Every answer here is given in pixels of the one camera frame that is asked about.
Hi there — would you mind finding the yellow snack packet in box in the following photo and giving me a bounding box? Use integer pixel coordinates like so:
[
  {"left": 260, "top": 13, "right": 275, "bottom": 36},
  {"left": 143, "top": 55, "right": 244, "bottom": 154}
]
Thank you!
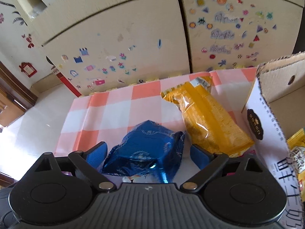
[{"left": 287, "top": 128, "right": 305, "bottom": 191}]

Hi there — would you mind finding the dark blue foil snack bag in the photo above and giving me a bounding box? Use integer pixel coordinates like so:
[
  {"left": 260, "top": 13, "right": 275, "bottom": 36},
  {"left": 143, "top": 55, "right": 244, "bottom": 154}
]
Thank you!
[{"left": 100, "top": 120, "right": 185, "bottom": 184}]

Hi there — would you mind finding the wooden door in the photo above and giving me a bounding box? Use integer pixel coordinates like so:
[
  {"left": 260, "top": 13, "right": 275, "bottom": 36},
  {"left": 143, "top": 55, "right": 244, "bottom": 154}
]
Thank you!
[{"left": 0, "top": 62, "right": 38, "bottom": 127}]

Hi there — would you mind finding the orange white checkered tablecloth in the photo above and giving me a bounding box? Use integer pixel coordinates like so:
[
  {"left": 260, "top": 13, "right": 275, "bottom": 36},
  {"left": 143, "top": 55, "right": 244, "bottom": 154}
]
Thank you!
[{"left": 54, "top": 68, "right": 256, "bottom": 156}]

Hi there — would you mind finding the beige cabinet with stickers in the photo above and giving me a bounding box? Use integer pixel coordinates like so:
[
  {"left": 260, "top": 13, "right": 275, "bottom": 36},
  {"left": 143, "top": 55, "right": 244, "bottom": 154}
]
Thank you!
[{"left": 31, "top": 0, "right": 304, "bottom": 96}]

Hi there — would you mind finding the cardboard box with white flap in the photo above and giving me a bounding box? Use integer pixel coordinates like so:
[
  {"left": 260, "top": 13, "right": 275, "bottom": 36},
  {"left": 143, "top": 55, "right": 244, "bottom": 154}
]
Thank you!
[{"left": 242, "top": 52, "right": 304, "bottom": 228}]

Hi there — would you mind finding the long yellow snack bag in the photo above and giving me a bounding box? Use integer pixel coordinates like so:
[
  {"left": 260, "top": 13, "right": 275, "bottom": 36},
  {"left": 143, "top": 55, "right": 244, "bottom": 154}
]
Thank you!
[{"left": 160, "top": 76, "right": 254, "bottom": 157}]

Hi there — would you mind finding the red box on floor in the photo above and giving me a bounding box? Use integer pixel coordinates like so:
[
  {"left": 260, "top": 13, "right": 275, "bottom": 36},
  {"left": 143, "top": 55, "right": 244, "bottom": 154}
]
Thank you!
[{"left": 51, "top": 66, "right": 82, "bottom": 97}]

